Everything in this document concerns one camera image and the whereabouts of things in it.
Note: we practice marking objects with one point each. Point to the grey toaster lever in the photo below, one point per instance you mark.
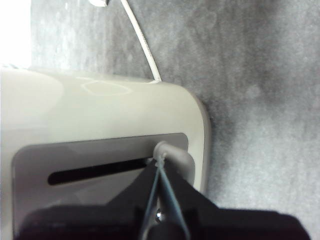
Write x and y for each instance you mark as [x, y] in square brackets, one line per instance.
[180, 157]

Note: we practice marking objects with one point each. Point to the cream two-slot toaster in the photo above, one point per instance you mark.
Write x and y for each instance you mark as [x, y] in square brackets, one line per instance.
[100, 112]

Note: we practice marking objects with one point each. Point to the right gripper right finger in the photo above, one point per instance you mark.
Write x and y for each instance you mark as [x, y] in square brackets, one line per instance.
[225, 225]

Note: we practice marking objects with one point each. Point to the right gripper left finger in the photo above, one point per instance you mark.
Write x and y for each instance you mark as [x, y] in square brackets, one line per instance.
[87, 222]

